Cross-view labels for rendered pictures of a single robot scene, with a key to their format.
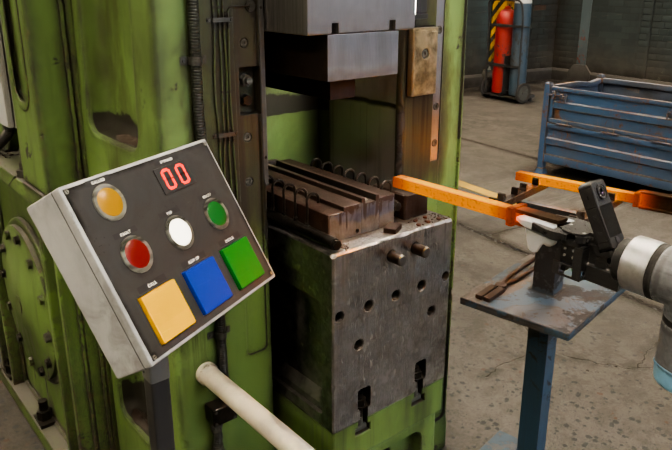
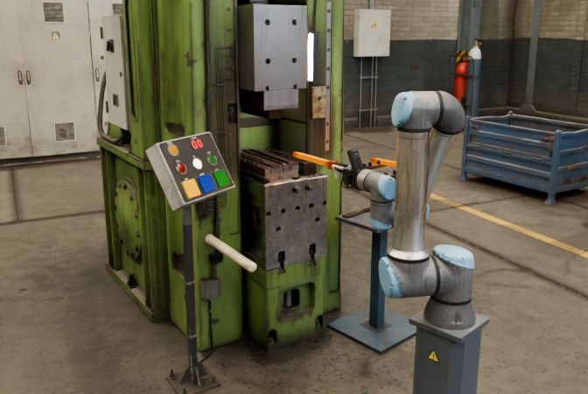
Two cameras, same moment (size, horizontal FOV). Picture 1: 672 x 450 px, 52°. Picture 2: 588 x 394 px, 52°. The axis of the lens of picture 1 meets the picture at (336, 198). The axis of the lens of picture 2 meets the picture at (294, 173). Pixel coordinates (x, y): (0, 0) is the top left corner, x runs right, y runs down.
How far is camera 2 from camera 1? 151 cm
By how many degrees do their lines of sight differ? 7
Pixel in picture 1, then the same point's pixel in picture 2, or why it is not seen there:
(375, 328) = (286, 222)
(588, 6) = (533, 59)
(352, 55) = (276, 99)
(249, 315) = (230, 215)
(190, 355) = (203, 229)
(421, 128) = (319, 134)
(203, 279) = (205, 180)
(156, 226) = (188, 160)
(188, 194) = (201, 151)
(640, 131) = (525, 151)
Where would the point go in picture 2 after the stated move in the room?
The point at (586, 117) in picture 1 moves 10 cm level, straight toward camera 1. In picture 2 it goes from (491, 141) to (490, 142)
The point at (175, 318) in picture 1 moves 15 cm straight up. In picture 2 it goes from (193, 191) to (192, 156)
